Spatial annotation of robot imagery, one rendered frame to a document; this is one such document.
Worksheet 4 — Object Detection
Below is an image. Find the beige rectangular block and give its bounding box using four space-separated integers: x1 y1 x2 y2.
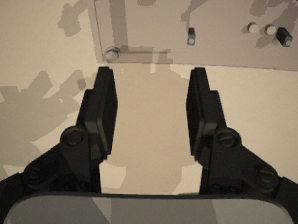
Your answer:
124 0 191 52

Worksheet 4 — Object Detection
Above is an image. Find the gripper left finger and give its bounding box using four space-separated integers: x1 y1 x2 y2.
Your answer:
0 66 118 224

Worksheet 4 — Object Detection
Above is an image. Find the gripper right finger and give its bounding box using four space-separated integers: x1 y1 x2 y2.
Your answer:
186 67 298 224

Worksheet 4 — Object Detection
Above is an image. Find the grey metal fixture plate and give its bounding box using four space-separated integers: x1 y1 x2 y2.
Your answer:
94 0 298 71

